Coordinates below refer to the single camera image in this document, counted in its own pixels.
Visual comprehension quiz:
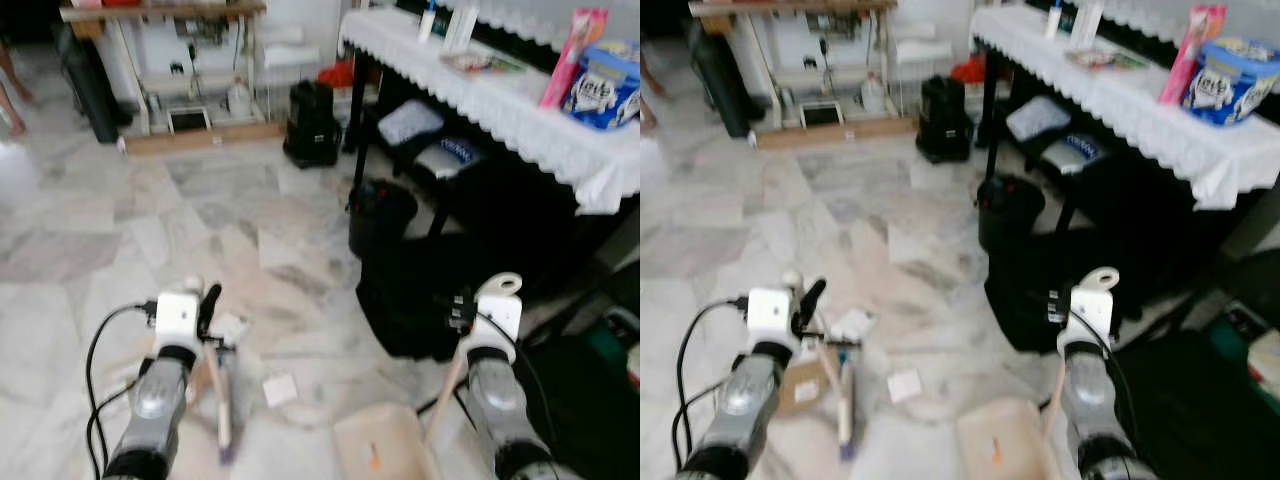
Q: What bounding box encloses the patterned plate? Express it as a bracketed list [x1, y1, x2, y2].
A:
[438, 50, 528, 78]
[1065, 47, 1151, 74]

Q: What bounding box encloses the cream hand brush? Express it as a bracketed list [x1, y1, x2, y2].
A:
[820, 335, 863, 463]
[205, 335, 241, 467]

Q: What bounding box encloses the black backpack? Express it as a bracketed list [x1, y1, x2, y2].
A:
[283, 78, 345, 170]
[916, 75, 976, 165]

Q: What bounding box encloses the flat brown cardboard piece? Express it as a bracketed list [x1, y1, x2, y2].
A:
[777, 348, 839, 418]
[188, 350, 221, 406]

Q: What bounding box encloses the blue and white tub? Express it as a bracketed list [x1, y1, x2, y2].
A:
[1180, 37, 1280, 128]
[561, 40, 641, 132]

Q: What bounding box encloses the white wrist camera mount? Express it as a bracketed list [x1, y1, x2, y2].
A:
[1068, 266, 1121, 346]
[153, 277, 204, 351]
[745, 270, 801, 348]
[470, 272, 525, 351]

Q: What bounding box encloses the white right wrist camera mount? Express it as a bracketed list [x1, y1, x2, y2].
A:
[1068, 266, 1121, 346]
[470, 272, 525, 351]

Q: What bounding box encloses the table with white cloth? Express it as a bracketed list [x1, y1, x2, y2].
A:
[338, 5, 641, 217]
[968, 3, 1280, 212]

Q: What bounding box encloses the blue and white pack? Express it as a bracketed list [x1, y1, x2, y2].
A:
[413, 135, 483, 182]
[1042, 131, 1109, 177]

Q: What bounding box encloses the grey pillow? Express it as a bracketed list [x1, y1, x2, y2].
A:
[377, 99, 447, 150]
[1005, 95, 1073, 144]

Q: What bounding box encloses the tall black cylinder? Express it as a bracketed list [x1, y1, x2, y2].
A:
[688, 22, 753, 140]
[53, 22, 123, 145]

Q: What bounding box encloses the green container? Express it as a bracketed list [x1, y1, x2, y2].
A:
[1205, 300, 1280, 401]
[583, 308, 641, 386]

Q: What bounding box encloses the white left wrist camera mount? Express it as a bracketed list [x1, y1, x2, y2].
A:
[153, 277, 204, 351]
[745, 270, 801, 348]

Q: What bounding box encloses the pink carton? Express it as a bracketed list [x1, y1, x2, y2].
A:
[1158, 4, 1228, 107]
[539, 7, 610, 110]

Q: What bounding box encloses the white box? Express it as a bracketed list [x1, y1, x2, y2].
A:
[440, 0, 483, 54]
[1068, 0, 1107, 51]

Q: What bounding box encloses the black waste bin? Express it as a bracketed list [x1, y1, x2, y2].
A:
[346, 178, 420, 260]
[976, 174, 1047, 254]

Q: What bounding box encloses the large black bag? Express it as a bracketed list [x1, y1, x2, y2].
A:
[984, 240, 1201, 353]
[355, 230, 571, 363]

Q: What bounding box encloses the cream dustpan with wooden handle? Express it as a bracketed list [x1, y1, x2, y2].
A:
[332, 345, 471, 480]
[955, 345, 1071, 480]

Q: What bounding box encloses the wooden work shelf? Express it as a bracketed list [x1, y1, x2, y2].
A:
[688, 0, 919, 152]
[58, 0, 288, 157]

